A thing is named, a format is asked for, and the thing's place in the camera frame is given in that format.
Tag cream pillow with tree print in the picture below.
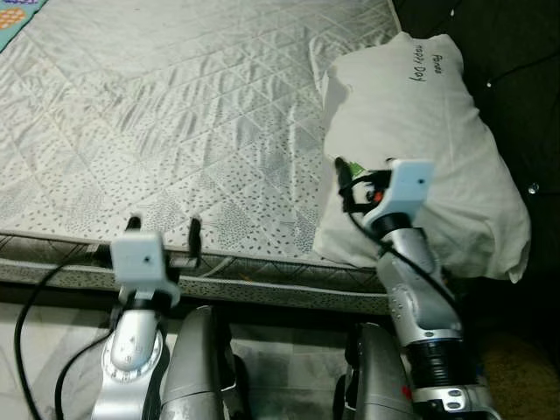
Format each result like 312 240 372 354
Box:
312 32 533 283

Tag teal blanket with colourful shapes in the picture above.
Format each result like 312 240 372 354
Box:
0 0 49 55

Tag grey quilted mattress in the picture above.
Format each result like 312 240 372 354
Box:
0 0 412 316

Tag silver robot left leg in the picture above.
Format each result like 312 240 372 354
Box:
157 304 255 420

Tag silver robot leg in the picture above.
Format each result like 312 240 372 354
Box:
157 304 255 420
332 322 421 420

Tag silver robot right leg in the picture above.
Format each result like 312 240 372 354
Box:
332 322 421 420

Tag brown floor mat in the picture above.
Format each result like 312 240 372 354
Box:
477 328 560 420

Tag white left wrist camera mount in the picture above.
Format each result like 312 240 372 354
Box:
109 229 182 307

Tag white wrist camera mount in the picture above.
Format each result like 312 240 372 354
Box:
109 229 182 307
372 158 436 230

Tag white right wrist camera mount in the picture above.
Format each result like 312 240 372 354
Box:
372 158 436 230

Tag black bed frame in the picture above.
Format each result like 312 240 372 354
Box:
0 282 403 347

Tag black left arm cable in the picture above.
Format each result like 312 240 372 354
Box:
13 261 115 420

